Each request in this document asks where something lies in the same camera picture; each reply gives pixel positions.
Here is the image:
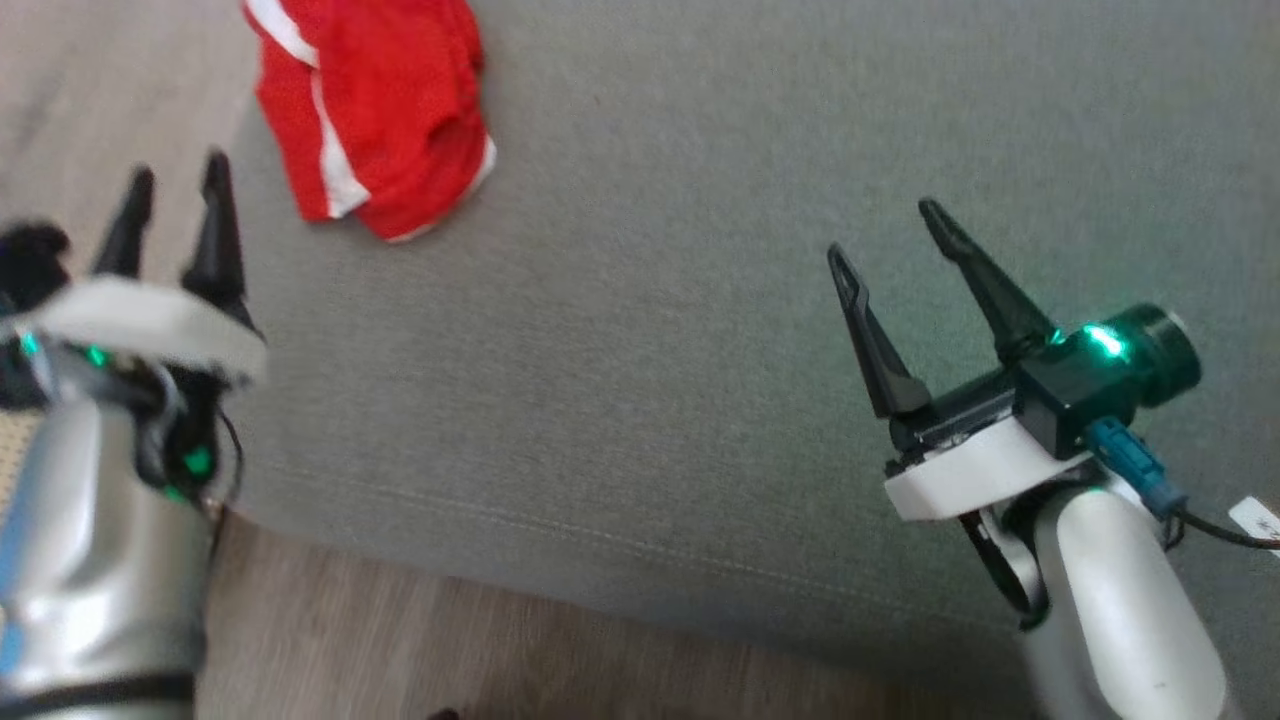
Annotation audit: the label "white cable tag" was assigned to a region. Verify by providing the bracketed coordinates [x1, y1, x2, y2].
[1227, 496, 1280, 547]

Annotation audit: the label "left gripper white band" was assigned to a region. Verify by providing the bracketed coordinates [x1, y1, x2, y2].
[25, 149, 271, 389]

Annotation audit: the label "red shorts with white trim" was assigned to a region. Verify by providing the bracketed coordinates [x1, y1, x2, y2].
[242, 0, 499, 245]

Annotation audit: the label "beige woven laundry basket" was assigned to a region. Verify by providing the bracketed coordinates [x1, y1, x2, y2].
[0, 408, 46, 521]

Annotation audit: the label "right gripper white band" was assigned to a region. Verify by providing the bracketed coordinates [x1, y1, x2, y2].
[826, 197, 1097, 524]

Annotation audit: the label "teal right camera cable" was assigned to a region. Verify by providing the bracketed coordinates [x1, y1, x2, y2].
[1084, 417, 1280, 551]

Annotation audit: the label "grey sofa seat cushion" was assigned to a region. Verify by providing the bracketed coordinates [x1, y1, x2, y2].
[215, 0, 1280, 720]

